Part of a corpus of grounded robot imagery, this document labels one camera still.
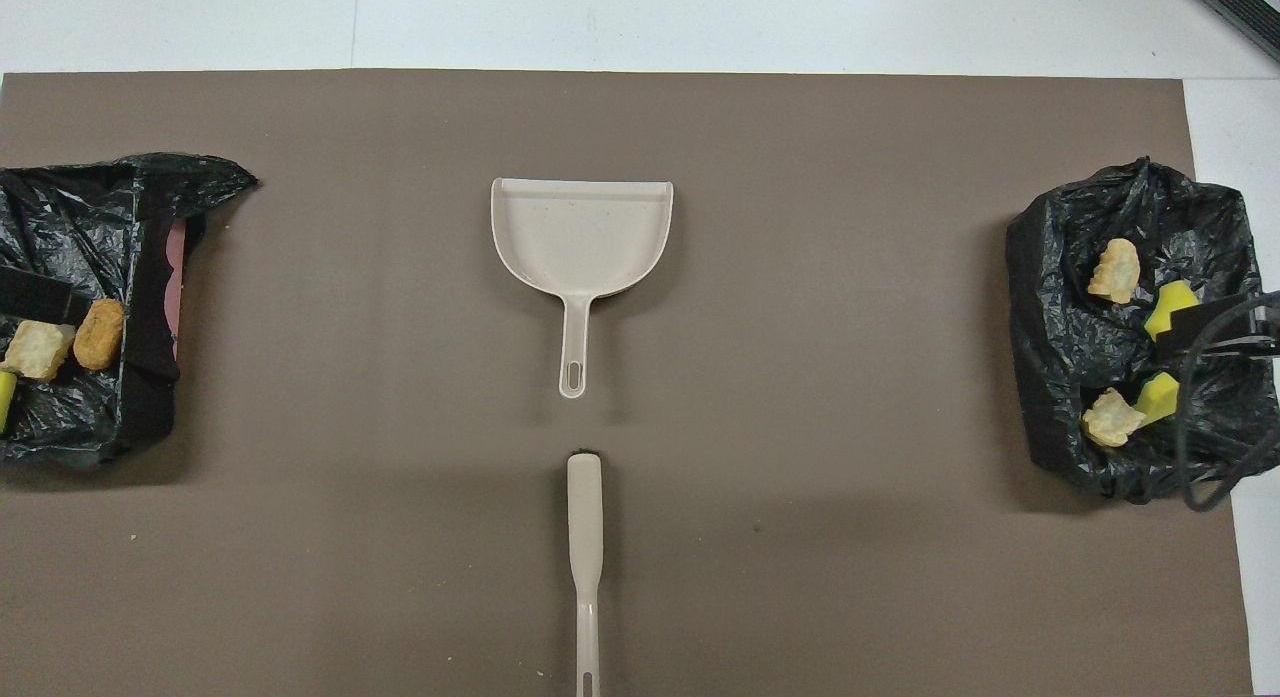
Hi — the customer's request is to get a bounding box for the beige plastic dustpan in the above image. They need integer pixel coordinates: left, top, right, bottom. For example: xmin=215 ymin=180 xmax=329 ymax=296
xmin=490 ymin=177 xmax=675 ymax=400

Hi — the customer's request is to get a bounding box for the beige hand brush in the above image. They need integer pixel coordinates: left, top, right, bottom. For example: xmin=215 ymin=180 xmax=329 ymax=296
xmin=566 ymin=449 xmax=604 ymax=697

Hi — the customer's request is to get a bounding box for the toy croissant piece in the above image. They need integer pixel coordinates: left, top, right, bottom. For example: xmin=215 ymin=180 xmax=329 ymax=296
xmin=0 ymin=320 xmax=78 ymax=382
xmin=1082 ymin=387 xmax=1147 ymax=449
xmin=1087 ymin=238 xmax=1142 ymax=306

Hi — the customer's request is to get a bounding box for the green and yellow sponge piece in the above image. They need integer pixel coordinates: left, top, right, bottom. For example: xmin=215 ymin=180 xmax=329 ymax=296
xmin=1132 ymin=371 xmax=1182 ymax=427

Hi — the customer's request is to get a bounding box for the toy peanut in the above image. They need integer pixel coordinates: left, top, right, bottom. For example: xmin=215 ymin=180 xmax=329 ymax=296
xmin=73 ymin=298 xmax=127 ymax=372

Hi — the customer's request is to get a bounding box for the black trash bag liner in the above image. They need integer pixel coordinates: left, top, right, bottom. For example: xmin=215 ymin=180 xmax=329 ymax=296
xmin=1005 ymin=157 xmax=1280 ymax=508
xmin=0 ymin=152 xmax=259 ymax=468

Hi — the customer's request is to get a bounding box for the pink plastic bin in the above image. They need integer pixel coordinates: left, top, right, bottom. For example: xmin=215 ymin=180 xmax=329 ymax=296
xmin=164 ymin=220 xmax=190 ymax=360

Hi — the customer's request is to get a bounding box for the brown paper table mat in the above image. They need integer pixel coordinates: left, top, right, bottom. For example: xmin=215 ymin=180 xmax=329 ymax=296
xmin=0 ymin=69 xmax=1256 ymax=697

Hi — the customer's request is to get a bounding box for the grey ribbed device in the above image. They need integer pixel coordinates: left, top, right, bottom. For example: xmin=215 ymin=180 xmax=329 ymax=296
xmin=1190 ymin=0 xmax=1280 ymax=66

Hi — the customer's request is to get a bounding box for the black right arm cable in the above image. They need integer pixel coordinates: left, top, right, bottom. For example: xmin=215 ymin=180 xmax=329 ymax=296
xmin=1155 ymin=289 xmax=1280 ymax=512

